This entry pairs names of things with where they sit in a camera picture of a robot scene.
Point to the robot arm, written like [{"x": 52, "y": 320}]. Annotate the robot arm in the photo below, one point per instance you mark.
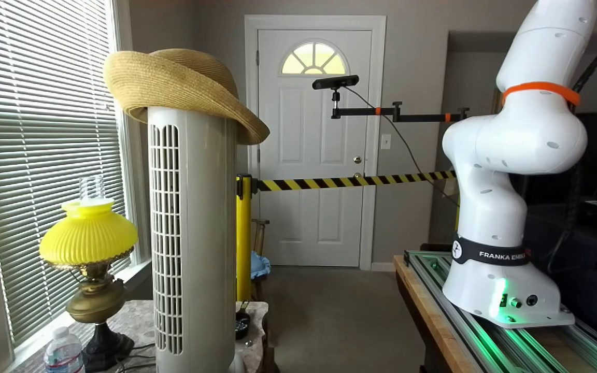
[{"x": 511, "y": 145}]

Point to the grey tower air filter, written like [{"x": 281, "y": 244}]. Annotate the grey tower air filter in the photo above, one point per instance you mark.
[{"x": 195, "y": 233}]

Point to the straw hat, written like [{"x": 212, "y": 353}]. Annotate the straw hat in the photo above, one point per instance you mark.
[{"x": 174, "y": 83}]

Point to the white entry door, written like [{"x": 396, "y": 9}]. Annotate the white entry door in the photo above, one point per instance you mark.
[{"x": 313, "y": 155}]

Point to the yellow black barrier tape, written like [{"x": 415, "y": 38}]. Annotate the yellow black barrier tape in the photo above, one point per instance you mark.
[{"x": 355, "y": 181}]

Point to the wooden chair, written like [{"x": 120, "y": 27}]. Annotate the wooden chair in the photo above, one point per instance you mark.
[{"x": 259, "y": 254}]

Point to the small black dish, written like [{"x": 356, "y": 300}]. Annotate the small black dish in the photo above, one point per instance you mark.
[{"x": 241, "y": 322}]

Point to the yellow shade oil lamp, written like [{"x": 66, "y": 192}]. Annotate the yellow shade oil lamp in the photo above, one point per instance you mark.
[{"x": 88, "y": 238}]

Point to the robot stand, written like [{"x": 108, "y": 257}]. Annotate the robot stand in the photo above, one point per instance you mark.
[{"x": 485, "y": 331}]

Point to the window with white blinds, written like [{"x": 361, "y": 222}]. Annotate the window with white blinds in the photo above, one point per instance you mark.
[{"x": 44, "y": 155}]

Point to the clear plastic water bottle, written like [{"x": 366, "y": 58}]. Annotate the clear plastic water bottle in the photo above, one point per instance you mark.
[{"x": 64, "y": 355}]

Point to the black cabinet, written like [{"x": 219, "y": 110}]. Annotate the black cabinet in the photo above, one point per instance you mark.
[{"x": 588, "y": 228}]

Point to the yellow barrier post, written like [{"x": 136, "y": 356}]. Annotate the yellow barrier post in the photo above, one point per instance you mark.
[{"x": 243, "y": 238}]

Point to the white wall switch plate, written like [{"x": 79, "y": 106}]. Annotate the white wall switch plate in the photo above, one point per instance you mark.
[{"x": 385, "y": 141}]

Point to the camera on mount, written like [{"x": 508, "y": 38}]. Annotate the camera on mount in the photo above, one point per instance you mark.
[{"x": 376, "y": 106}]

